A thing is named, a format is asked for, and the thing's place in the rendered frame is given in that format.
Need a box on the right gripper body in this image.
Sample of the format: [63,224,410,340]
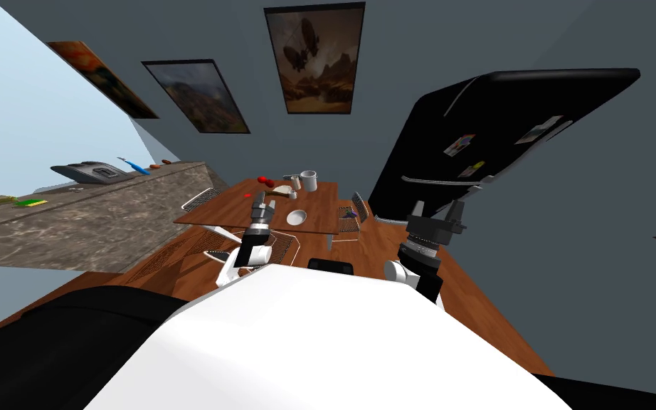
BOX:
[405,214,468,248]

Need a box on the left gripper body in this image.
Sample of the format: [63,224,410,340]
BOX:
[250,201,277,228]

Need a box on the brown wooden table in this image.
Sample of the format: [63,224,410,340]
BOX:
[174,179,340,236]

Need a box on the black refrigerator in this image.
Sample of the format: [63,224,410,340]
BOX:
[368,68,642,226]

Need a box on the mountain landscape painting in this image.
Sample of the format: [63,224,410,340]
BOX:
[141,58,252,135]

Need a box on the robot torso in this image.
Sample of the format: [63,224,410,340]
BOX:
[83,258,573,410]

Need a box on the airship painting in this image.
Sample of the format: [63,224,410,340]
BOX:
[263,1,366,115]

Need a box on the stone kitchen counter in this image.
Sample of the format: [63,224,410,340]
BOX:
[0,157,230,275]

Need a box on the orange painting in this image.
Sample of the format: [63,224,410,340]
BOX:
[46,40,160,120]

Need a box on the white wire chair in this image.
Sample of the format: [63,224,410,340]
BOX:
[199,224,302,270]
[181,186,223,214]
[330,191,371,243]

